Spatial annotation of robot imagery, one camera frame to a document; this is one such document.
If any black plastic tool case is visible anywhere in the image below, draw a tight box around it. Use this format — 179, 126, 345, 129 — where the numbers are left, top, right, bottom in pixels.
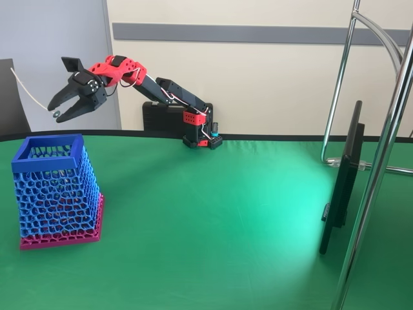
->
142, 101, 214, 132

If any grey wall rail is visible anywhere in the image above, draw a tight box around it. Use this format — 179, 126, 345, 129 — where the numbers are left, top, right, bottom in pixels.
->
112, 22, 410, 45

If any green cloth with black edge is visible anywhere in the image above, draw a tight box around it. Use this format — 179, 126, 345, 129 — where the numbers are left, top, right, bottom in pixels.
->
0, 129, 413, 310

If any blue and pink honeycomb box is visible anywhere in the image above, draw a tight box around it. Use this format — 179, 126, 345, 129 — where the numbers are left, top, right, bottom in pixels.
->
11, 134, 106, 251

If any clear plastic foot cap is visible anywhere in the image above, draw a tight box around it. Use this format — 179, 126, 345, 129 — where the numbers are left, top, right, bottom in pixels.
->
326, 156, 368, 171

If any chrome tubular metal stand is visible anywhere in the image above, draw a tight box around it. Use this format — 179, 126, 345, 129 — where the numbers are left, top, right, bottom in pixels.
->
321, 0, 413, 310

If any black LED light panel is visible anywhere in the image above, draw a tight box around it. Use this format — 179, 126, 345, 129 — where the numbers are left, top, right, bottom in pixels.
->
319, 100, 366, 256

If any thin white stick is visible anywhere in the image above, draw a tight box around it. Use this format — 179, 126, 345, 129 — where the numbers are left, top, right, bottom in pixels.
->
10, 67, 61, 116

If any dark chair backrest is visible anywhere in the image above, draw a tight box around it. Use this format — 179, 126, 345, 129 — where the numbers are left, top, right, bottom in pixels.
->
0, 58, 32, 136

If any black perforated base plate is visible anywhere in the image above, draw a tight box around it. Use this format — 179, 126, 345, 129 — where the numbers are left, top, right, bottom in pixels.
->
183, 134, 224, 151

